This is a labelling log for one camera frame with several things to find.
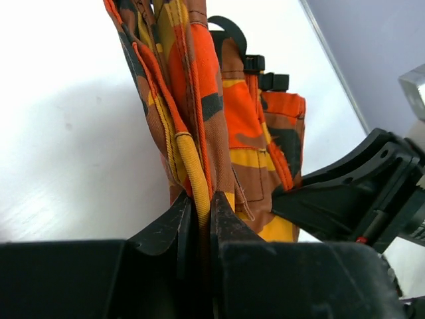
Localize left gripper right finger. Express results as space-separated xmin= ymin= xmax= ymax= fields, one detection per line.
xmin=210 ymin=191 xmax=262 ymax=318

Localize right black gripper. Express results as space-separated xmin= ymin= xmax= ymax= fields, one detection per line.
xmin=272 ymin=128 xmax=424 ymax=253

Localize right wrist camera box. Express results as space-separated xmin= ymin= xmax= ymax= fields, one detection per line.
xmin=397 ymin=62 xmax=425 ymax=154

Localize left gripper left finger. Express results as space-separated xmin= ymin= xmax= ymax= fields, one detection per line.
xmin=126 ymin=191 xmax=194 ymax=319

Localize orange camouflage shorts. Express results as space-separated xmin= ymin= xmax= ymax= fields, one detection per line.
xmin=104 ymin=1 xmax=306 ymax=242

